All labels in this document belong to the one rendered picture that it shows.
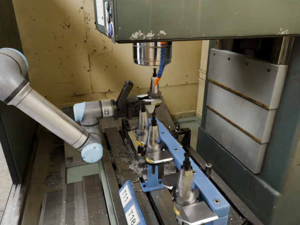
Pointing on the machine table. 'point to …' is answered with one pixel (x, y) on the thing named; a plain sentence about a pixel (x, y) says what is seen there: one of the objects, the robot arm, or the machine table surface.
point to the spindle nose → (150, 53)
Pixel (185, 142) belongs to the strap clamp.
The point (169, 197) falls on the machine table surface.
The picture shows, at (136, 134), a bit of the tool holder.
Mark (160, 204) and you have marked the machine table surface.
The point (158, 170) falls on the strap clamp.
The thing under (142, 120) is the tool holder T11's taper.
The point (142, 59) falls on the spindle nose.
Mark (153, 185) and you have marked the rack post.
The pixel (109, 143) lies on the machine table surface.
